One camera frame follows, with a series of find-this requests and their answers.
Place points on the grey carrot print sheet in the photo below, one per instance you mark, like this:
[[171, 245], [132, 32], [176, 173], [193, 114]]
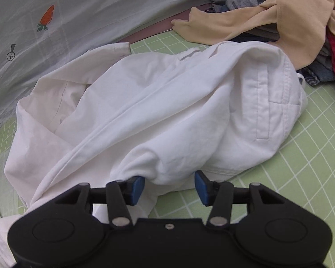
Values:
[[100, 14]]

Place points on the blue checked shirt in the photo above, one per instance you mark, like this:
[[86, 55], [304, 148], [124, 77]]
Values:
[[310, 76]]

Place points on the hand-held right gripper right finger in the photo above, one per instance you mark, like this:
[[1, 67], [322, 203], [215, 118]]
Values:
[[202, 189]]

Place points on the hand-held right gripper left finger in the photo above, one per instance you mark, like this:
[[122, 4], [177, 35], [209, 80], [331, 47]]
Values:
[[135, 189]]

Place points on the white pants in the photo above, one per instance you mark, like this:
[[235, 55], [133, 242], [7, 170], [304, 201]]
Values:
[[170, 103]]

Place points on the pink board strip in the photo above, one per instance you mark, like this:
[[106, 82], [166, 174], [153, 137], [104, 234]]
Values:
[[156, 30]]

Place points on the beige garment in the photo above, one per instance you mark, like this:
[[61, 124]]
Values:
[[240, 22]]

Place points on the green grid mat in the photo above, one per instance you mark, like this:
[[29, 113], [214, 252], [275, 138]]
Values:
[[310, 159]]

